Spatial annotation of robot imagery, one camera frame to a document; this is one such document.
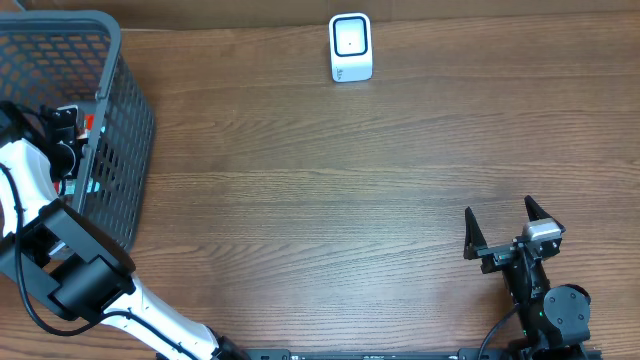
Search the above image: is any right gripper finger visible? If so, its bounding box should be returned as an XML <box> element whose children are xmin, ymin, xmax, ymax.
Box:
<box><xmin>463</xmin><ymin>207</ymin><xmax>487</xmax><ymax>259</ymax></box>
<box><xmin>524</xmin><ymin>195</ymin><xmax>566</xmax><ymax>233</ymax></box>

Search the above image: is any orange pasta packet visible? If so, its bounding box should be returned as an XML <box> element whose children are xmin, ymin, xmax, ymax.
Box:
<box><xmin>55</xmin><ymin>114</ymin><xmax>94</xmax><ymax>197</ymax></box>

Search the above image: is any teal snack packet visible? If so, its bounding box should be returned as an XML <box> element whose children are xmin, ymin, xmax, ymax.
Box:
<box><xmin>87</xmin><ymin>127</ymin><xmax>106</xmax><ymax>193</ymax></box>

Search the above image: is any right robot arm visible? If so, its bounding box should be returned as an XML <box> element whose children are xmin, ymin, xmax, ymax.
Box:
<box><xmin>463</xmin><ymin>196</ymin><xmax>601</xmax><ymax>359</ymax></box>

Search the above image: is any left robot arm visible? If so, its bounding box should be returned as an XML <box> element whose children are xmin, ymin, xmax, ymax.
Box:
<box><xmin>1</xmin><ymin>101</ymin><xmax>248</xmax><ymax>359</ymax></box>

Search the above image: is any white barcode scanner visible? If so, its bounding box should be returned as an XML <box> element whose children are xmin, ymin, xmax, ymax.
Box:
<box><xmin>328</xmin><ymin>12</ymin><xmax>373</xmax><ymax>83</ymax></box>

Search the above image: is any grey plastic shopping basket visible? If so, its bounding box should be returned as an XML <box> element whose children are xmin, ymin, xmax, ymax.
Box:
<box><xmin>1</xmin><ymin>10</ymin><xmax>155</xmax><ymax>250</ymax></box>

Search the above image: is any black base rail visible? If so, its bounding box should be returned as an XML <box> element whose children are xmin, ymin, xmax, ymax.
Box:
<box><xmin>245</xmin><ymin>348</ymin><xmax>602</xmax><ymax>360</ymax></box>

